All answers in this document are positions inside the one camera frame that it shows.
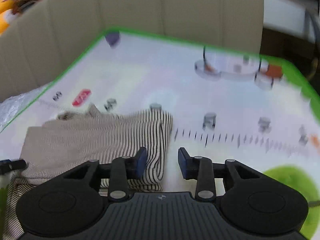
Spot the yellow plush toy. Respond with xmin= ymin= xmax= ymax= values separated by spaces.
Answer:
xmin=0 ymin=0 xmax=18 ymax=35

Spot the white quilted bedsheet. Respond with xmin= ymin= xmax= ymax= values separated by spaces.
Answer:
xmin=0 ymin=85 xmax=48 ymax=132

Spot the white furniture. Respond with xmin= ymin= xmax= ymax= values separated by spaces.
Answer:
xmin=263 ymin=0 xmax=320 ymax=43

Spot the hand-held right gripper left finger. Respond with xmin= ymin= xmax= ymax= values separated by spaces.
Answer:
xmin=64 ymin=147 xmax=148 ymax=203

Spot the cartoon printed play mat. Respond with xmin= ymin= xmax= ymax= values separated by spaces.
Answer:
xmin=0 ymin=27 xmax=320 ymax=240

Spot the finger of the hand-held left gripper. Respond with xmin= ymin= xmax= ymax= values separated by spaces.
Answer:
xmin=0 ymin=159 xmax=27 ymax=175

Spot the striped beige garment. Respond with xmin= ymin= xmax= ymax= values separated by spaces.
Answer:
xmin=4 ymin=103 xmax=173 ymax=240

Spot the beige padded headboard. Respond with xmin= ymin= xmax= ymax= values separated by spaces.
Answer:
xmin=0 ymin=0 xmax=264 ymax=103

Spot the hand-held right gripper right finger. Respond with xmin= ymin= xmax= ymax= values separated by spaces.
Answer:
xmin=177 ymin=147 xmax=263 ymax=203

